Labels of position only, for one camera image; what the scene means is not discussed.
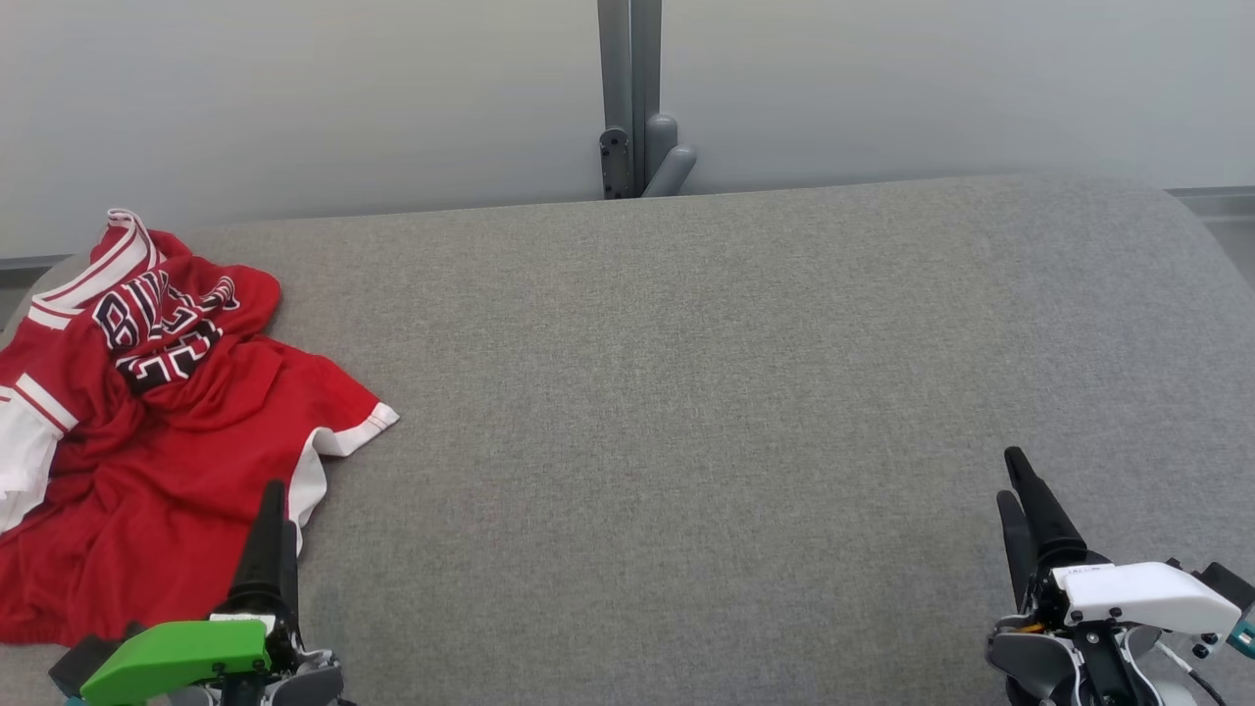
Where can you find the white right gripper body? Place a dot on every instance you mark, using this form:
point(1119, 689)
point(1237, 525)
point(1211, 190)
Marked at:
point(1137, 593)

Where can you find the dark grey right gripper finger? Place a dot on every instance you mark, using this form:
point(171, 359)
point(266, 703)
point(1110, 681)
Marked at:
point(1022, 549)
point(1049, 520)

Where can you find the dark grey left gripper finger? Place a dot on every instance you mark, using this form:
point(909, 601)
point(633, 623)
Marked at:
point(292, 569)
point(267, 559)

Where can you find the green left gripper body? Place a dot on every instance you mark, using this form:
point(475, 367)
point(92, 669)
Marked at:
point(176, 652)

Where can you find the red shorts with white stripe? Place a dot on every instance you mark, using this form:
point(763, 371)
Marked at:
point(167, 510)

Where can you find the red basketball jersey number 23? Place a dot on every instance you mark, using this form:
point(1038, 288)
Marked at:
point(157, 324)

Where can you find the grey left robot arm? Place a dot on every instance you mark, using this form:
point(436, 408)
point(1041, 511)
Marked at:
point(314, 683)

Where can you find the grey fabric sofa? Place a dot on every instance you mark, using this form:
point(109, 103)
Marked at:
point(686, 412)

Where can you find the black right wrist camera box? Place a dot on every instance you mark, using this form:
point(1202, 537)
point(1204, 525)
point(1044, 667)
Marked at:
point(1230, 585)

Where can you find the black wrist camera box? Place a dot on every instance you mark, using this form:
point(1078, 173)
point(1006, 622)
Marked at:
point(1230, 585)
point(83, 664)

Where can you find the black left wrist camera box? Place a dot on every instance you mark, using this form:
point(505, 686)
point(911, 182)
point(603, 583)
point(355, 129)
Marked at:
point(83, 664)

